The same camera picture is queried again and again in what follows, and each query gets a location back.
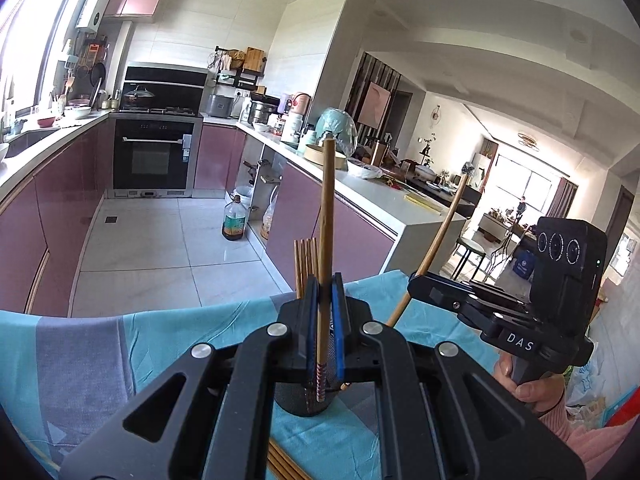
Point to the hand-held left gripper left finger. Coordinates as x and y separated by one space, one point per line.
315 320

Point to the grey rice cooker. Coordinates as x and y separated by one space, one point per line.
220 105

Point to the black lidded wok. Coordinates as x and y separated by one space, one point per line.
139 97

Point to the white water heater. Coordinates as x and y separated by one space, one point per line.
95 0

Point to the pink wall picture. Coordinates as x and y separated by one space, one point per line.
376 105

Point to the black range hood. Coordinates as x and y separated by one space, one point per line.
170 82

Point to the white bucket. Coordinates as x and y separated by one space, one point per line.
245 197

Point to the dark dining table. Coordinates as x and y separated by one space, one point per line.
465 200

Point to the blue grey patterned tablecloth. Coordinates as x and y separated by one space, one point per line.
125 360

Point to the green stool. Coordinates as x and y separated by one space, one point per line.
470 247

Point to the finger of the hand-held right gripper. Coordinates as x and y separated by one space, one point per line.
480 287
450 302

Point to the cooking oil bottle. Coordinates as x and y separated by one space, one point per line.
233 222

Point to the person's right forearm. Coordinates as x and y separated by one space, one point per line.
600 440

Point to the pink bowl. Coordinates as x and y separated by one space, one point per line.
46 121

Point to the hanging frying pan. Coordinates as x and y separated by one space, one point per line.
98 74

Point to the stainless steel pot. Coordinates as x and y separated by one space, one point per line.
262 109

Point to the black wall rack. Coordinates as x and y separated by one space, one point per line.
240 77

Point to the white plastic bag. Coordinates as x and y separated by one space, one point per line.
365 170

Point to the round beige steamer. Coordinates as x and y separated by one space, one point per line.
315 157

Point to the copper tumbler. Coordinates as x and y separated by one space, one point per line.
380 152

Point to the black built-in oven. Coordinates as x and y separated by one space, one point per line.
150 155

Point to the white dish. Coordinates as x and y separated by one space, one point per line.
78 112

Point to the blue bag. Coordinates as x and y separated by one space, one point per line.
523 266

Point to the wooden cutting board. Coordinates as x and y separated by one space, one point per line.
253 59

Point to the pink base cabinet run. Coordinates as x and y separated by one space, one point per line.
60 200
300 220

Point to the bunch of wooden chopsticks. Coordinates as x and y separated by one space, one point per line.
306 265

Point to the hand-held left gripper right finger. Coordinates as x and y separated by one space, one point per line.
337 320

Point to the green plastic covered appliance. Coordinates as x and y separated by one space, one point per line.
345 127

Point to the person's right hand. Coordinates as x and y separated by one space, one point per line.
542 392

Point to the pink thermos jug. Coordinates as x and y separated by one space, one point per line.
301 105

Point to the black mesh cylinder holder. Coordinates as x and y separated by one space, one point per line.
300 402

